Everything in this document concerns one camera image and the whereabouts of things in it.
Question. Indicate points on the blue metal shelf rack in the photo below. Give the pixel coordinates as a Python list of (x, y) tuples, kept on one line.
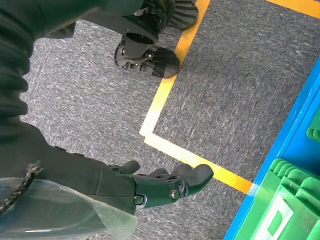
[(295, 142)]

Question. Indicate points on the yellow floor tape strip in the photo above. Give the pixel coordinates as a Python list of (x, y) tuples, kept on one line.
[(172, 76), (297, 6), (200, 162)]

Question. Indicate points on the black right robot foot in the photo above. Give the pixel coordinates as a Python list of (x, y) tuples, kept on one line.
[(160, 63)]

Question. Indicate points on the black robot foot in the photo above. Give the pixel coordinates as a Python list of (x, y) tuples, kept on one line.
[(185, 13), (160, 63)]

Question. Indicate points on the black left robot foot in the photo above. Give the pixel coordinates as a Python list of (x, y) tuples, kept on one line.
[(185, 13)]

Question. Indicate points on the clear plastic lens guard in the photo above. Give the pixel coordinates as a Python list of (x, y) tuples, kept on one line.
[(75, 218)]

